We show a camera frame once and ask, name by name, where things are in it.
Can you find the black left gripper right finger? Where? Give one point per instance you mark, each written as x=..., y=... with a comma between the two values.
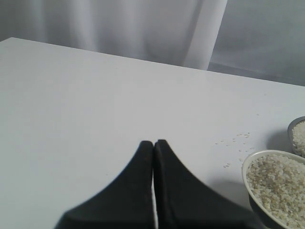
x=184, y=202

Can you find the rice in white bowl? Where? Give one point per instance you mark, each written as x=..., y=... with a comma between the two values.
x=278, y=188

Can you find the white ceramic bowl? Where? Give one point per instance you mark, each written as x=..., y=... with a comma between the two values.
x=247, y=181

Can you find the spilled rice grains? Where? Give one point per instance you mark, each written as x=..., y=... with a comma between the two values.
x=239, y=129

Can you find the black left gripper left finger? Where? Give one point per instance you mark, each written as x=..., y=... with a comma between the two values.
x=126, y=203

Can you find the round steel plate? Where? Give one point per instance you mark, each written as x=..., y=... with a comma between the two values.
x=290, y=134

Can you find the rice on steel plate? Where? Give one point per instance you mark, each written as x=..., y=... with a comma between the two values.
x=299, y=138

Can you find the white backdrop curtain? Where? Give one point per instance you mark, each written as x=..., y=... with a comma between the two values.
x=262, y=39

